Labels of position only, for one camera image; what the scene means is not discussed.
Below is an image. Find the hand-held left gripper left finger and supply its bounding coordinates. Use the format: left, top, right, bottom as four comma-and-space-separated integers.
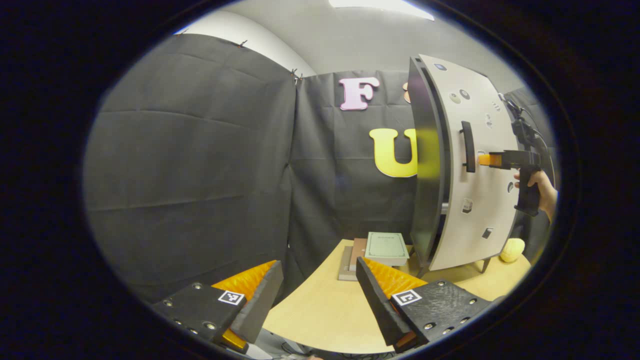
152, 260, 286, 356

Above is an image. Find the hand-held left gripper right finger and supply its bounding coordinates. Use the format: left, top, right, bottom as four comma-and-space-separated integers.
355, 257, 493, 355

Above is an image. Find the black cabinet door handle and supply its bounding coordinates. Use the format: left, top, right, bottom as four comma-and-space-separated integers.
460, 120, 477, 174

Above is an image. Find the beige cabinet door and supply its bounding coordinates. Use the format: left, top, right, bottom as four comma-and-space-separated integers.
419, 54, 523, 272

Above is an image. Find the dark grey cabinet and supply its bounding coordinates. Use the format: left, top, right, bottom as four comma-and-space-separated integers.
407, 56, 493, 278

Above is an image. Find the grey book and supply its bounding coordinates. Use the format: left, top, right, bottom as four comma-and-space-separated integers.
338, 246, 357, 282

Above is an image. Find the brown book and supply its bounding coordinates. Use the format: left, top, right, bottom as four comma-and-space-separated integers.
348, 238, 369, 272

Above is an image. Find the yellow toy bread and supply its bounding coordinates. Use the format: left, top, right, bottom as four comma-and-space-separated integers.
500, 238, 526, 263

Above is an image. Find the black backdrop cloth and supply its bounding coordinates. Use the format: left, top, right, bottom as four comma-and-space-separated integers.
82, 32, 556, 303

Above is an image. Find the long ceiling light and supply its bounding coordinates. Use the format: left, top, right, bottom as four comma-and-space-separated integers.
328, 0, 436, 22

